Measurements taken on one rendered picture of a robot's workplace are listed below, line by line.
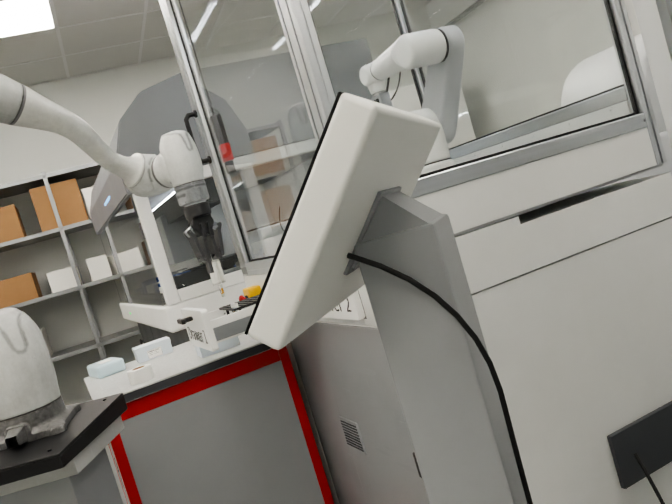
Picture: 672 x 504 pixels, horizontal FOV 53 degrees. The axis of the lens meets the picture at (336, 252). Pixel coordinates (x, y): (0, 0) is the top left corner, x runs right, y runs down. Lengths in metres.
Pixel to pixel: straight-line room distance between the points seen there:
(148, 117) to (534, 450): 1.86
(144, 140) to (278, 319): 1.99
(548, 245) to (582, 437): 0.48
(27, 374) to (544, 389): 1.17
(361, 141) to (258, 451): 1.48
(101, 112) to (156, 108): 3.47
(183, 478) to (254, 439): 0.23
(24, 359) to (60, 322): 4.54
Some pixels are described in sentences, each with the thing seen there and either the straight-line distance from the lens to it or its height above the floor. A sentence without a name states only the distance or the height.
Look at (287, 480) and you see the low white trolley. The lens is 2.16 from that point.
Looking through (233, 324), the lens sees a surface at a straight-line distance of 1.79.
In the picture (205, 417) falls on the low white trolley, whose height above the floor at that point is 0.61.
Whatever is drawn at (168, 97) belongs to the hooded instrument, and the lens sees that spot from 2.80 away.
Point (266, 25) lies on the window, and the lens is 1.70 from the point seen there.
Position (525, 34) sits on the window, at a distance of 1.83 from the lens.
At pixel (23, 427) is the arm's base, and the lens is 1.56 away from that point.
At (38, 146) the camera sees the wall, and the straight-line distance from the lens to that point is 6.19.
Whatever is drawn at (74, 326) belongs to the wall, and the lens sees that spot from 6.09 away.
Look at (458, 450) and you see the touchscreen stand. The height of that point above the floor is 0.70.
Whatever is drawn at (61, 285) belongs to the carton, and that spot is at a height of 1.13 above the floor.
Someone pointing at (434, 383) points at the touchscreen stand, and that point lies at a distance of 0.97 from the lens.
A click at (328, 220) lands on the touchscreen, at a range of 0.76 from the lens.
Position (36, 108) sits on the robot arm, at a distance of 1.75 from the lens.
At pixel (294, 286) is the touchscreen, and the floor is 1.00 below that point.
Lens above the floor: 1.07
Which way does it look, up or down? 3 degrees down
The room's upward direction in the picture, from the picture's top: 17 degrees counter-clockwise
